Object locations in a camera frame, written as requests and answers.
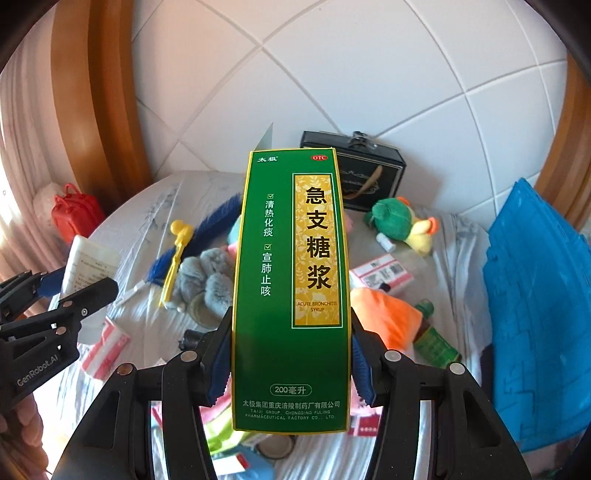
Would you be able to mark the blue plastic folding crate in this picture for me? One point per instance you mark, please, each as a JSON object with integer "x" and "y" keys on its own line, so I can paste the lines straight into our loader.
{"x": 531, "y": 300}

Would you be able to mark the brown bottle green label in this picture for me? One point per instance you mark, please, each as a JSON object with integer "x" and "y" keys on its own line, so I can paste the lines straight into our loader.
{"x": 436, "y": 341}

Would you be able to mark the wooden window frame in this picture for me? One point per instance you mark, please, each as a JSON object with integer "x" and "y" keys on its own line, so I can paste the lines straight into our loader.
{"x": 111, "y": 92}

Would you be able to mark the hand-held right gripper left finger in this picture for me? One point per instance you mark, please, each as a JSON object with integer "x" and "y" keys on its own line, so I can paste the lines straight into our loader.
{"x": 219, "y": 369}

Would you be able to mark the grey plush toy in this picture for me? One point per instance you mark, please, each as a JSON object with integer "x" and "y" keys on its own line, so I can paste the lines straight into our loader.
{"x": 207, "y": 277}

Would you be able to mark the green duck plush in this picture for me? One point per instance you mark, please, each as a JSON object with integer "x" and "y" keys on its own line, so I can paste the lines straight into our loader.
{"x": 392, "y": 217}

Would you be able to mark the white plastic bottle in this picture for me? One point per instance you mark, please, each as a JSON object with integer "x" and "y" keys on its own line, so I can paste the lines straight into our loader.
{"x": 90, "y": 258}

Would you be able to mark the wooden door frame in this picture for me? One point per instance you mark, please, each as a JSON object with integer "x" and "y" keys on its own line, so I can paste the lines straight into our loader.
{"x": 568, "y": 161}

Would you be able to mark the blue feather duster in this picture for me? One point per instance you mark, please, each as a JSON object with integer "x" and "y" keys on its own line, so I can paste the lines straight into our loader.
{"x": 212, "y": 221}

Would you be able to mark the green medicine box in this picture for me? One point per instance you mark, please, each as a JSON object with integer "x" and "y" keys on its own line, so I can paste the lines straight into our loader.
{"x": 277, "y": 277}

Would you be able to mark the orange plush toy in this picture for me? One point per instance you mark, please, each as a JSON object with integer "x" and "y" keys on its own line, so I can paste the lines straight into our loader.
{"x": 388, "y": 318}

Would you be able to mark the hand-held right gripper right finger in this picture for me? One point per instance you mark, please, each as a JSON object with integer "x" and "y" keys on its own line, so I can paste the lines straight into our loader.
{"x": 361, "y": 369}

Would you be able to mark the person's left hand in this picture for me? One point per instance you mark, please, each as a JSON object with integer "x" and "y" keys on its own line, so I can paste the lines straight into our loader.
{"x": 23, "y": 429}

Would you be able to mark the black gift box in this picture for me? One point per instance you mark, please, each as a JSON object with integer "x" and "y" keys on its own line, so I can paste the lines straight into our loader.
{"x": 378, "y": 166}

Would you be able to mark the white plastic bag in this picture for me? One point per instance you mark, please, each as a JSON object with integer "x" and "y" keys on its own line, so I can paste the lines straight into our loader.
{"x": 44, "y": 198}

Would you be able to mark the red bag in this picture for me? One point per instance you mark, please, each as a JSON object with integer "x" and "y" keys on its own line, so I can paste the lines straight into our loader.
{"x": 76, "y": 217}

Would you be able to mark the small white bottle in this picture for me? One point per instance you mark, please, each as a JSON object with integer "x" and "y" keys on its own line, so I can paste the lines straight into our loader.
{"x": 385, "y": 241}

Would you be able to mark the white thin stick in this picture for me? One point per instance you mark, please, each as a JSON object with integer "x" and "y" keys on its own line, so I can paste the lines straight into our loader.
{"x": 131, "y": 293}

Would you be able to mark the pink curtain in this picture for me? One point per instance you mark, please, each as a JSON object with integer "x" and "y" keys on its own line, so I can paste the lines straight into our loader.
{"x": 23, "y": 161}

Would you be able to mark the pink white medicine box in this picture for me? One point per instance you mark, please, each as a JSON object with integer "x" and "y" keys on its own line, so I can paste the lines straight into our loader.
{"x": 108, "y": 346}
{"x": 383, "y": 272}

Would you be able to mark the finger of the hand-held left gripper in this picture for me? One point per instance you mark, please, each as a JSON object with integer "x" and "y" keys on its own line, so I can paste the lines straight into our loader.
{"x": 51, "y": 281}
{"x": 87, "y": 295}

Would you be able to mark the yellow plastic clip toy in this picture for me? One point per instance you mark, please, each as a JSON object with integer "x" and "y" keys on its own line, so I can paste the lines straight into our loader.
{"x": 178, "y": 230}

